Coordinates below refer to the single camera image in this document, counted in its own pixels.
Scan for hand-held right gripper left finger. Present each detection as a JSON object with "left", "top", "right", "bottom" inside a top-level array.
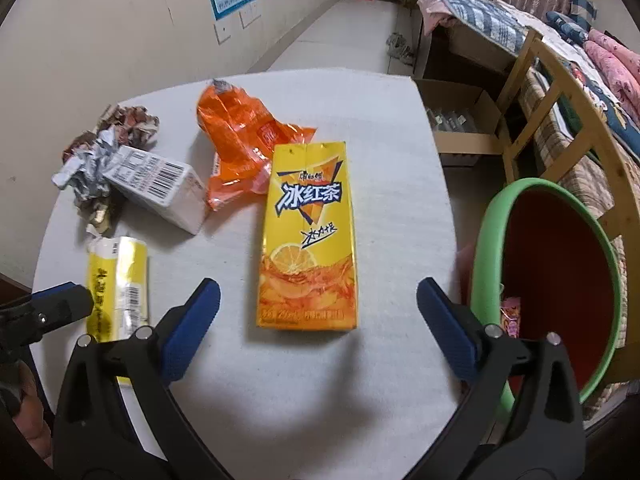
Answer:
[{"left": 52, "top": 277, "right": 236, "bottom": 480}]

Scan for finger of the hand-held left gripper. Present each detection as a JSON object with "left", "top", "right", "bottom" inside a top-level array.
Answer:
[
  {"left": 30, "top": 282, "right": 81, "bottom": 306},
  {"left": 20, "top": 287, "right": 96, "bottom": 343}
]

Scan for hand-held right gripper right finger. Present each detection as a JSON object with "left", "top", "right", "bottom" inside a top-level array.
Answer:
[{"left": 416, "top": 277, "right": 586, "bottom": 480}]

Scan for small yellow and white carton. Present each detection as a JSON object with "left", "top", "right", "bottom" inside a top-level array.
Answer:
[{"left": 86, "top": 236, "right": 150, "bottom": 387}]

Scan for pink plastic bag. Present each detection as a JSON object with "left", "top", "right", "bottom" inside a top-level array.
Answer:
[{"left": 500, "top": 296, "right": 522, "bottom": 339}]

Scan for red bin with green rim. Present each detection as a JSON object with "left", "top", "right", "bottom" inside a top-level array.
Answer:
[{"left": 457, "top": 177, "right": 627, "bottom": 411}]

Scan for silver foil wrapper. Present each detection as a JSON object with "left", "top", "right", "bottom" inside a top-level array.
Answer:
[{"left": 51, "top": 129, "right": 127, "bottom": 207}]

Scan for yellow tea carton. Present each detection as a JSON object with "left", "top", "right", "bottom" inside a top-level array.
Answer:
[{"left": 256, "top": 140, "right": 359, "bottom": 334}]

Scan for orange snack wrapper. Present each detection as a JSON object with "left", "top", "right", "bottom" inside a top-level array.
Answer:
[{"left": 196, "top": 79, "right": 319, "bottom": 212}]

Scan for person's left hand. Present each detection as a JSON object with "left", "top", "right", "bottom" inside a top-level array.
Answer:
[{"left": 12, "top": 372, "right": 55, "bottom": 468}]

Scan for open cardboard box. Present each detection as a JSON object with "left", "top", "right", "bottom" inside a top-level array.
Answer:
[{"left": 414, "top": 78, "right": 507, "bottom": 167}]

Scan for wooden chair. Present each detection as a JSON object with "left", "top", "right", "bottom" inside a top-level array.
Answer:
[{"left": 499, "top": 26, "right": 640, "bottom": 281}]

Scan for pair of grey shoes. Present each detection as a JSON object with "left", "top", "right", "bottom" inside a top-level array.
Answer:
[{"left": 387, "top": 32, "right": 417, "bottom": 66}]

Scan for pink quilt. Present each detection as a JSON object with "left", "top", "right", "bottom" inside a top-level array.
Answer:
[{"left": 582, "top": 27, "right": 640, "bottom": 122}]

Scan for blue plaid bed cover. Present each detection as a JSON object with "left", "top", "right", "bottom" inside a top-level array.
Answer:
[{"left": 407, "top": 0, "right": 532, "bottom": 57}]

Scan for dark blue pillow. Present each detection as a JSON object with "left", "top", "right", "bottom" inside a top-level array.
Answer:
[{"left": 545, "top": 10, "right": 592, "bottom": 44}]

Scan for striped pillow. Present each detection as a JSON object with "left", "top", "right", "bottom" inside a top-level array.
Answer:
[{"left": 570, "top": 0, "right": 599, "bottom": 24}]

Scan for wooden bed frame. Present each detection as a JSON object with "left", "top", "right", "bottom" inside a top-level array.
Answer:
[{"left": 424, "top": 24, "right": 518, "bottom": 82}]

